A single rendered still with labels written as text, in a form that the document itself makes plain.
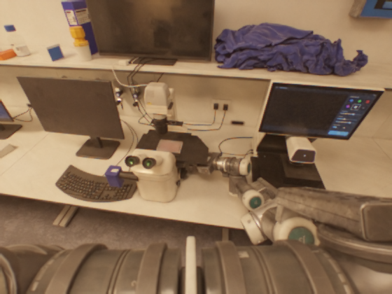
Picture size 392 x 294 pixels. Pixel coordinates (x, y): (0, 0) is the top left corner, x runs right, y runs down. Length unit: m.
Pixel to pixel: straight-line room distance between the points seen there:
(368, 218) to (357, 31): 1.47
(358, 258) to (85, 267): 0.30
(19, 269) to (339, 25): 1.67
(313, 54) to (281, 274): 1.11
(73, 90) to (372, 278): 1.22
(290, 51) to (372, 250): 1.03
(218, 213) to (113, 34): 1.18
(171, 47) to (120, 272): 1.16
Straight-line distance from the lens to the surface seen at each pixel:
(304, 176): 1.11
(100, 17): 1.40
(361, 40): 1.70
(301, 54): 1.24
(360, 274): 0.29
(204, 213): 1.03
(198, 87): 1.46
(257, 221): 0.66
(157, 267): 0.23
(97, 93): 1.13
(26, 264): 0.30
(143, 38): 1.31
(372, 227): 0.29
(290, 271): 0.26
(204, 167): 0.99
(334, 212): 0.32
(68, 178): 1.35
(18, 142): 1.90
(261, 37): 1.25
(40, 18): 1.98
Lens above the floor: 1.65
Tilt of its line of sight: 42 degrees down
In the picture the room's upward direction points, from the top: 1 degrees clockwise
